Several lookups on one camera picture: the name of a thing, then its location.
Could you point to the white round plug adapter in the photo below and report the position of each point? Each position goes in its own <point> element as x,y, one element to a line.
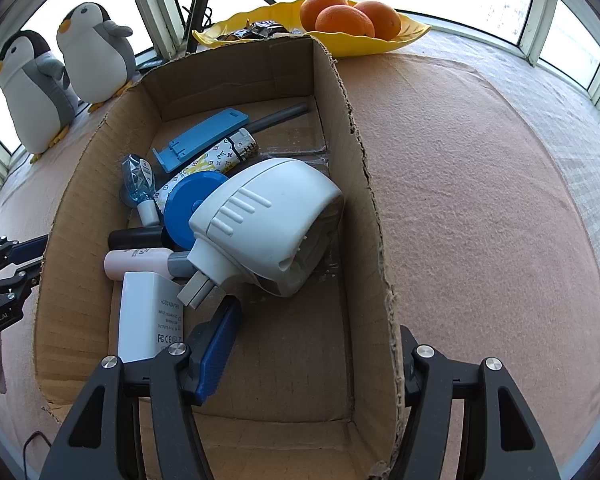
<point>265,215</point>

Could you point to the yellow fruit bowl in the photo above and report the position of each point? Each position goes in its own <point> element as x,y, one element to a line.
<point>409,30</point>

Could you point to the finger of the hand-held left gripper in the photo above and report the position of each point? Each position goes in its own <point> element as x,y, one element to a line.
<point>30,247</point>
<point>15,285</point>

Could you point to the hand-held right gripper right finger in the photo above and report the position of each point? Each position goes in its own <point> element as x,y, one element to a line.
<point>414,375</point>

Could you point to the small plush penguin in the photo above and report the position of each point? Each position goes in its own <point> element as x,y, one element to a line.
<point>92,55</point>

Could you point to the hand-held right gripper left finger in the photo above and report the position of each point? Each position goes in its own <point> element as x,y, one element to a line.
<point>215,355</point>

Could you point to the grey rod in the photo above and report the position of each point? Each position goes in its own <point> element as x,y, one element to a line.
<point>280,116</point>

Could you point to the blue round lid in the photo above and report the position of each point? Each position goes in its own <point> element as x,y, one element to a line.
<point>185,210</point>

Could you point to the cardboard box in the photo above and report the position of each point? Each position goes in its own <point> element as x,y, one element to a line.
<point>280,360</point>

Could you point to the patterned silver lighter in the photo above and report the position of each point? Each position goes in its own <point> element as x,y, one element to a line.
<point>215,157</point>

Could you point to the blue phone stand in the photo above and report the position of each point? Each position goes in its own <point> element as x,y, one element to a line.
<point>205,130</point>

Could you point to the pale pink tube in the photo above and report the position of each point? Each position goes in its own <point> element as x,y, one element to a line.
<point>135,261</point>

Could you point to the pile of wrapped candies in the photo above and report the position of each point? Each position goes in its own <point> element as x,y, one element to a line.
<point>260,30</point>

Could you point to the pink blanket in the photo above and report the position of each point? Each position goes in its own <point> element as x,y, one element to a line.
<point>479,210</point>

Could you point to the black cylinder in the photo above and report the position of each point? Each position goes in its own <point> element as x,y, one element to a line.
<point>137,237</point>

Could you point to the white charger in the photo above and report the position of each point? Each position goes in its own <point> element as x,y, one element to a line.
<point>145,310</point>

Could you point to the large plush penguin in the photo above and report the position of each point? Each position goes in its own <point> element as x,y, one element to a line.
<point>27,90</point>

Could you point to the orange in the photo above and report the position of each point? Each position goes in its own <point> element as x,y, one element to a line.
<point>382,17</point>
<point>345,22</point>
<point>322,2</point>

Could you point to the white window frame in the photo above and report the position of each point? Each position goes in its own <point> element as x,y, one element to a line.
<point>150,0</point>

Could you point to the black tripod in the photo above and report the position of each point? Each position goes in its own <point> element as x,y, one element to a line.
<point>197,10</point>

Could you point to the clear blue plastic piece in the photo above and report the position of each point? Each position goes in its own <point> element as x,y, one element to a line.
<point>137,180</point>

